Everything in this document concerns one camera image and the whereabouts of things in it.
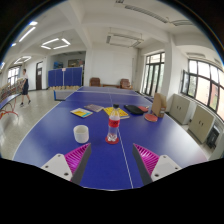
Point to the large yellow book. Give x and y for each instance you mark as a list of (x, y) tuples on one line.
[(123, 113)]

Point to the red table tennis paddle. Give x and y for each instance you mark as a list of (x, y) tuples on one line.
[(150, 117), (144, 108)]

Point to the blue table with red legs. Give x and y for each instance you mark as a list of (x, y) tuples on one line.
[(6, 102)]

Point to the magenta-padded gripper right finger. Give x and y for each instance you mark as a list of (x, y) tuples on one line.
[(165, 168)]

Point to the blue partition boards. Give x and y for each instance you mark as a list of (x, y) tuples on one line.
[(65, 77)]

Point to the ceiling lights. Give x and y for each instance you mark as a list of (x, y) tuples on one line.
[(55, 43)]

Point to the colourful shelf unit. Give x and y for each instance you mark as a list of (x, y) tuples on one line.
[(10, 90)]

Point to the wide dark-framed window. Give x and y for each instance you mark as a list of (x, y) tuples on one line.
[(203, 86)]

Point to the clear bottle with red label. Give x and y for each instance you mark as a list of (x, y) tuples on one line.
[(113, 123)]

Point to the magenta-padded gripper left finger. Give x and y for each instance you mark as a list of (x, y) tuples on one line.
[(56, 166)]

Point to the beige cabinet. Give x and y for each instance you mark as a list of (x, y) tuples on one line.
[(180, 109), (201, 124)]

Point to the tall dark-framed window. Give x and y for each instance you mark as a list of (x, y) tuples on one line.
[(153, 75)]

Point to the small bright window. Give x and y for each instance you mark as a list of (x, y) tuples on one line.
[(13, 76)]

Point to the grey patterned booklet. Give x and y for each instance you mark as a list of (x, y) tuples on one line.
[(94, 108)]

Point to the brown cardboard box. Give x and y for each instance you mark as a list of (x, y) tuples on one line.
[(158, 103)]

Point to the small yellow and blue book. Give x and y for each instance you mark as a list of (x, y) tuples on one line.
[(81, 112)]

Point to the white plastic cup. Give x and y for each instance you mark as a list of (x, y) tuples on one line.
[(81, 135)]

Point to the flat round red coaster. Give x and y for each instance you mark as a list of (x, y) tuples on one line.
[(112, 142)]

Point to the black paddle case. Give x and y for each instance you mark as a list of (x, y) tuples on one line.
[(133, 109)]

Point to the dark door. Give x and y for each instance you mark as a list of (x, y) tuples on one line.
[(39, 76)]

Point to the person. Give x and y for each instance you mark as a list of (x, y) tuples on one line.
[(25, 86)]

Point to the brown armchair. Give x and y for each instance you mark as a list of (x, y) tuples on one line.
[(95, 82), (125, 83)]

